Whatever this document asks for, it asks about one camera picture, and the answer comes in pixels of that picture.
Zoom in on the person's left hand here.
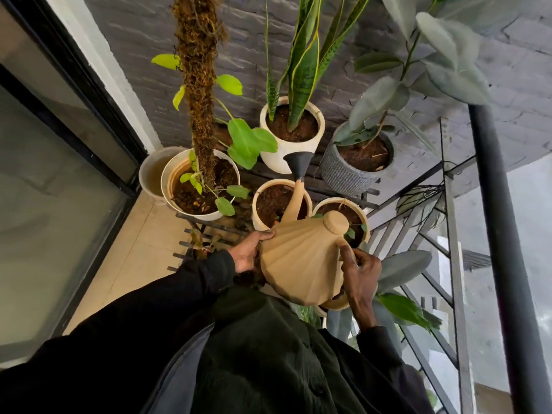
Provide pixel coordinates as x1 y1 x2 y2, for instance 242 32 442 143
226 229 276 274

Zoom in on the beige empty bucket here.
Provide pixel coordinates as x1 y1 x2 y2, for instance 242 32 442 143
138 146 187 199

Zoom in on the grey metal railing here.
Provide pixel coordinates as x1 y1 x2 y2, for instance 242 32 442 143
367 118 477 414

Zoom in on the white pot with snake plant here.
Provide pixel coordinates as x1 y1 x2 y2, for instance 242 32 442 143
260 96 326 175

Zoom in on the snake plant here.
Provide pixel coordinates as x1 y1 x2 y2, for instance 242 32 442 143
264 0 374 133

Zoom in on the black round pole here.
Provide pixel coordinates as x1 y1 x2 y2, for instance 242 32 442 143
467 103 552 414

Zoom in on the person's left forearm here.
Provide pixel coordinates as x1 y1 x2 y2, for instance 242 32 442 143
0 249 236 414

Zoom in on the tall rubber plant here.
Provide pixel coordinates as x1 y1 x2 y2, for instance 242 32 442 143
334 0 492 148

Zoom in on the black framed glass door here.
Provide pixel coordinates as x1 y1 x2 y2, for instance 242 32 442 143
0 0 150 368

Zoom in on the person's right forearm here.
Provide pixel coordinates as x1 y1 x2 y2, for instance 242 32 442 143
354 317 434 414

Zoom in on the small cream pot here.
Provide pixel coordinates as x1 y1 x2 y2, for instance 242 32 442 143
312 197 371 251
252 179 313 232

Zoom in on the green climbing plant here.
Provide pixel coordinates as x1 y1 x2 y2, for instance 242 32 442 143
151 53 279 217

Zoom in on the brown moss pole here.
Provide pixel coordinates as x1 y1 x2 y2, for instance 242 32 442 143
172 0 229 187

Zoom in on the grey textured plant pot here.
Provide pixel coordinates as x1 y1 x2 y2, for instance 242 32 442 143
319 122 396 197

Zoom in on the large white pot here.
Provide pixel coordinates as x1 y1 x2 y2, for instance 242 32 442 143
160 148 241 222

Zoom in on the beige ribbed watering can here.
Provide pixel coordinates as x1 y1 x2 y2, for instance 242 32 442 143
259 152 359 308

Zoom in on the dark green jacket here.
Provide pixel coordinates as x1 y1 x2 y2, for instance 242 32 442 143
141 285 434 414

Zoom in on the person's right hand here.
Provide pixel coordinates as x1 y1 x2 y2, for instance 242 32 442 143
338 245 383 333

